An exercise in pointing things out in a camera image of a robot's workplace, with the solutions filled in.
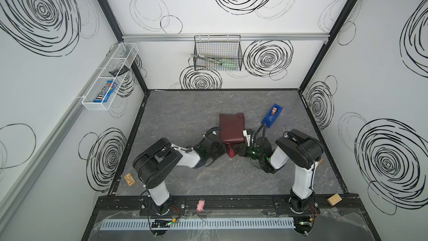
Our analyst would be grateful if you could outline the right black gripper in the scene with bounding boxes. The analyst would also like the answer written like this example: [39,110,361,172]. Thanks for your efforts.
[231,144,265,164]

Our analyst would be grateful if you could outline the red wrapping paper sheet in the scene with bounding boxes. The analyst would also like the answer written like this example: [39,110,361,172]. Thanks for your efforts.
[219,113,245,158]

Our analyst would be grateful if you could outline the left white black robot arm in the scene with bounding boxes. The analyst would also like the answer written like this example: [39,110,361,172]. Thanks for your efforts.
[133,127,226,213]

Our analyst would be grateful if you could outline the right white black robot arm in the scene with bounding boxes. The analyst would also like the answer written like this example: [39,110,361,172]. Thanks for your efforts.
[232,129,324,214]

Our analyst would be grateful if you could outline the blue tape dispenser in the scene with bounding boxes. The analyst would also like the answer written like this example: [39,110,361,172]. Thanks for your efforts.
[261,104,283,128]

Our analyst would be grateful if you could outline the small pink pig figure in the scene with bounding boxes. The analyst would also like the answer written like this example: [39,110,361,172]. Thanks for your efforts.
[196,200,205,213]

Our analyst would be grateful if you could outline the wooden stamped tile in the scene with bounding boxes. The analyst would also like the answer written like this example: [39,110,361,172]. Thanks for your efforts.
[124,173,136,186]

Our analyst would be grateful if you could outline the green item in basket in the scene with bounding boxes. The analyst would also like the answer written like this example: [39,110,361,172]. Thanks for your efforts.
[220,58,241,71]

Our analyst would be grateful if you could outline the metal tongs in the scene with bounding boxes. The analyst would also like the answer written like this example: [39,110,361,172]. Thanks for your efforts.
[191,54,223,65]

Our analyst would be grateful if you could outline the small wooden block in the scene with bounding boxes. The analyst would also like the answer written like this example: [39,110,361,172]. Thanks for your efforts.
[327,194,342,206]

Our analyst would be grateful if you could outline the blue candy packet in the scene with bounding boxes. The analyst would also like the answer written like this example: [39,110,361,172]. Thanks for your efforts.
[93,80,117,103]

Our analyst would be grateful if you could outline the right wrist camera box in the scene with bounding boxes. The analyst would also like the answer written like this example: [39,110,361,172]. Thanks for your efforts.
[243,129,255,147]

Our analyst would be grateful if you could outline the grey slotted cable duct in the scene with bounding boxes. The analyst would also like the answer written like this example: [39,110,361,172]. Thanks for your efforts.
[99,217,295,231]

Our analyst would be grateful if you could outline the black wire wall basket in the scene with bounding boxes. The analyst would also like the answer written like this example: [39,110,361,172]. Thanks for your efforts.
[192,34,244,71]

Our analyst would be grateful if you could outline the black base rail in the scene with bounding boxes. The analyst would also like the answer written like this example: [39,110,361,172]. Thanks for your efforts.
[91,194,367,218]

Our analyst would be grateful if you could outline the white wire wall shelf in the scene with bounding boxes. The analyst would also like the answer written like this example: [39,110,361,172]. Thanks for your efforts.
[81,42,138,111]

